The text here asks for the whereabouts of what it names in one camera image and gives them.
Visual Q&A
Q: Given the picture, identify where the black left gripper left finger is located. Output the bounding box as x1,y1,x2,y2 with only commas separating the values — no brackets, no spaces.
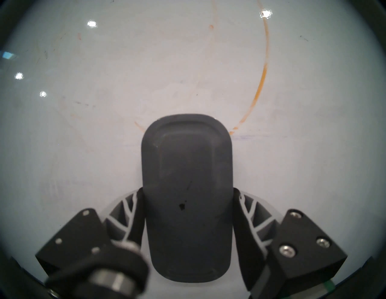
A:
35,187,147,275

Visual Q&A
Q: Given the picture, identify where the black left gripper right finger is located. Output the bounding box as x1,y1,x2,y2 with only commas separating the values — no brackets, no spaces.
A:
232,187,348,299

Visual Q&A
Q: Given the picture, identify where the dark grey whiteboard eraser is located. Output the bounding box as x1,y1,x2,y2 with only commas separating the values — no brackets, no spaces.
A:
141,114,233,283

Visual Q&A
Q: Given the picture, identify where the large white whiteboard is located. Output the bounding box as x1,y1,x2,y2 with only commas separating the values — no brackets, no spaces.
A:
0,0,386,299

